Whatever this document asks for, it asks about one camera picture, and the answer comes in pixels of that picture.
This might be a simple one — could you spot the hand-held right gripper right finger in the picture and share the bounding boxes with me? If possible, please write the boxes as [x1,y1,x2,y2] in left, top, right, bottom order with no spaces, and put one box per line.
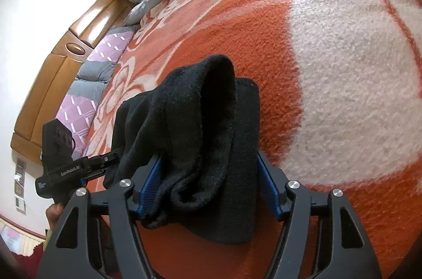
[256,150,383,279]

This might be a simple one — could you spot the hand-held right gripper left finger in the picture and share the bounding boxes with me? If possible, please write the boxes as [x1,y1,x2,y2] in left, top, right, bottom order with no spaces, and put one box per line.
[36,154,164,279]

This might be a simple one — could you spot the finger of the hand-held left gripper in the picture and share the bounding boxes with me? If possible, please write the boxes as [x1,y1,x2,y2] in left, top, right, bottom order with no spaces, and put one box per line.
[79,150,120,187]

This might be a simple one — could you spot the black pants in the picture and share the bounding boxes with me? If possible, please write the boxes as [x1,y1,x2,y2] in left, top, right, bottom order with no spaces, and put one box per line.
[104,54,261,245]

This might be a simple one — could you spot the person's left hand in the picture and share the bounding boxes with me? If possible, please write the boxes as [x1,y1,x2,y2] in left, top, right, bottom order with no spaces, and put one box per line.
[45,203,67,231]

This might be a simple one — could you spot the pink grey quilted pillow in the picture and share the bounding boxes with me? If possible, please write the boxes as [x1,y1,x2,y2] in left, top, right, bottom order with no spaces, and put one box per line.
[54,73,109,154]
[79,24,141,82]

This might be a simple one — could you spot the wooden headboard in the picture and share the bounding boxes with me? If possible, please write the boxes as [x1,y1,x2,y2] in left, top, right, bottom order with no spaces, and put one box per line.
[10,0,136,164]

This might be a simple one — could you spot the orange floral blanket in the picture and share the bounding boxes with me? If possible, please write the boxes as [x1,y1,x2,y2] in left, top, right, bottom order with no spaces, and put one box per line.
[79,0,422,279]

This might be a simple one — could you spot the white wall switch panel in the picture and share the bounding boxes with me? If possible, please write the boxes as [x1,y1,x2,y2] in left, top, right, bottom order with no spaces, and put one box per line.
[13,159,27,212]

